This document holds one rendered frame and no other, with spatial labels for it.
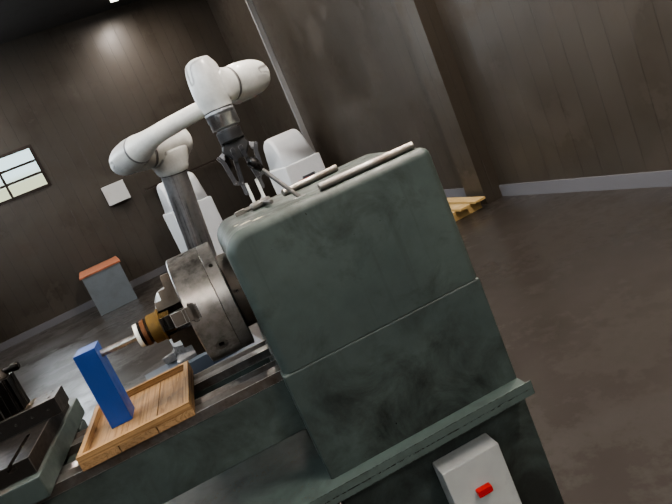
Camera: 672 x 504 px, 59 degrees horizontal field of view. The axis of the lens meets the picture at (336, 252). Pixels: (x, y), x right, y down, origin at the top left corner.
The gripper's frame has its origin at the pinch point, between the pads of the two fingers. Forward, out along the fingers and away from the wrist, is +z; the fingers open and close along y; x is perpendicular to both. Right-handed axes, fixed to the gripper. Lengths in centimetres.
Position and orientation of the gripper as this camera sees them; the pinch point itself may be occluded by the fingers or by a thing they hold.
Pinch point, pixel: (255, 192)
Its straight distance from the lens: 182.2
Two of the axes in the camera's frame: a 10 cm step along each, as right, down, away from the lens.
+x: 2.5, 1.2, -9.6
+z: 3.9, 9.0, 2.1
